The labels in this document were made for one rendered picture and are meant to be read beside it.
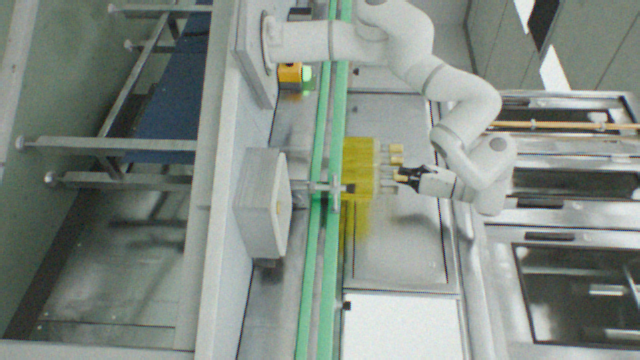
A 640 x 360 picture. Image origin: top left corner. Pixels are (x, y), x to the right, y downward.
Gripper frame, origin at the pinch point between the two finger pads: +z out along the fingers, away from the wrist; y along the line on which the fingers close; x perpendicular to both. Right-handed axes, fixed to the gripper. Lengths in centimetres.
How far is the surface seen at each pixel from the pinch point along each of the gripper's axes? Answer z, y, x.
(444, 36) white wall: 22, -315, -556
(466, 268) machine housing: -24.3, -12.9, 19.0
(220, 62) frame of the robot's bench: 45, 47, 18
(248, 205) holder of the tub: 27, 34, 45
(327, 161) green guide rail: 21.1, 13.2, 12.1
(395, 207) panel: 0.7, -12.8, 3.7
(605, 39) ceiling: -102, -84, -231
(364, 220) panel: 9.2, -12.8, 11.7
